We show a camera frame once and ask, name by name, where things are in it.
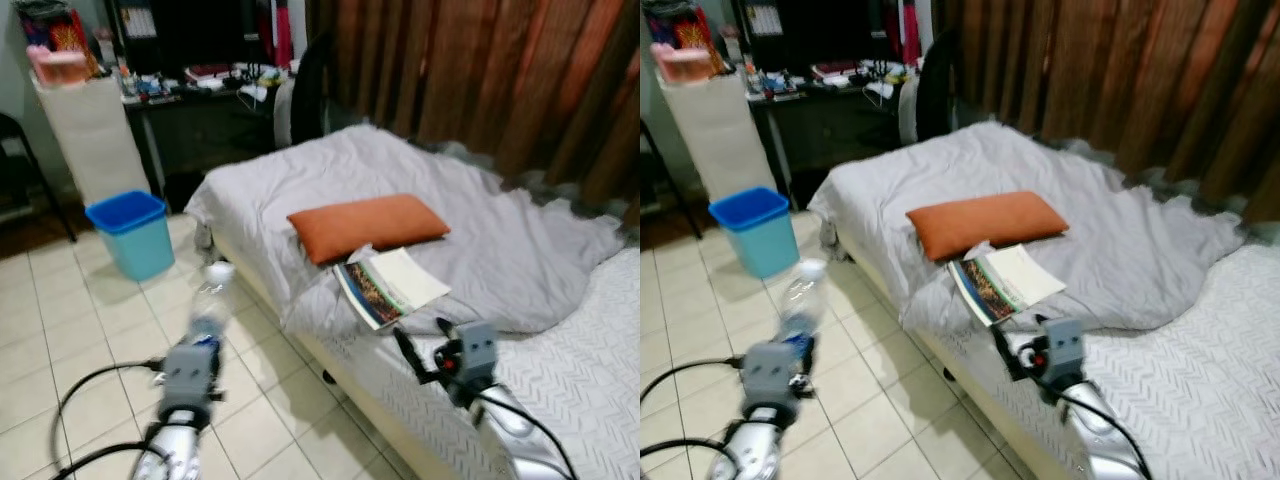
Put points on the clear plastic water bottle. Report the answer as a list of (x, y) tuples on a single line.
[(213, 300), (805, 295)]

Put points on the brown curtain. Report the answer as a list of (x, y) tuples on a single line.
[(480, 80), (1100, 80)]

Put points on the cream bed base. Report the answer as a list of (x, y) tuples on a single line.
[(330, 370), (950, 370)]

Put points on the pink plastic container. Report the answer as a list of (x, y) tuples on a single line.
[(62, 66), (685, 62)]

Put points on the white quilted mattress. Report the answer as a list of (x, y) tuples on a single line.
[(560, 380), (1190, 380)]

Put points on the colourful printed bag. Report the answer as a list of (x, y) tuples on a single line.
[(685, 25), (55, 25)]

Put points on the black office chair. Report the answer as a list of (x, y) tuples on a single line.
[(938, 85), (312, 90)]

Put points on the white fabric hamper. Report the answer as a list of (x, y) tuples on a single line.
[(718, 135), (95, 140)]

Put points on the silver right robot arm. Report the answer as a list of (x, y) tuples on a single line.
[(1105, 435), (515, 440)]

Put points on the red flat book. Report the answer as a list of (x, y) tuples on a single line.
[(208, 72), (835, 69)]

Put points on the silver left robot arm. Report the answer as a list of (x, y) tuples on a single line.
[(755, 455), (175, 445)]

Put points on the dark cluttered desk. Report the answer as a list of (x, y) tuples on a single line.
[(205, 130), (830, 125)]

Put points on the white book with colourful cover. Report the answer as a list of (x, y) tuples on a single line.
[(405, 280), (1020, 277)]

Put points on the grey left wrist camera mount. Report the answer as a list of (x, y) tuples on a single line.
[(188, 368), (768, 372)]

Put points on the light grey blanket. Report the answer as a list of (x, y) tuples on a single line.
[(1120, 235), (500, 240)]

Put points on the orange pillow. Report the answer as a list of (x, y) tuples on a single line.
[(365, 225), (985, 222)]

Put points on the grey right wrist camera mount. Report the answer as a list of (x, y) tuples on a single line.
[(1063, 348), (478, 350)]

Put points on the white wall calendar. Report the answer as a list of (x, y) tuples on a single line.
[(139, 18), (766, 17)]

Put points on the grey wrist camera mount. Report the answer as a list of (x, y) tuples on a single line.
[(768, 372), (1063, 348), (478, 350), (188, 368)]

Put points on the blue plastic waste bin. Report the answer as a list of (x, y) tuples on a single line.
[(135, 240), (757, 238)]

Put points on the red hanging garment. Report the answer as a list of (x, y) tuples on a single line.
[(284, 30), (911, 30)]

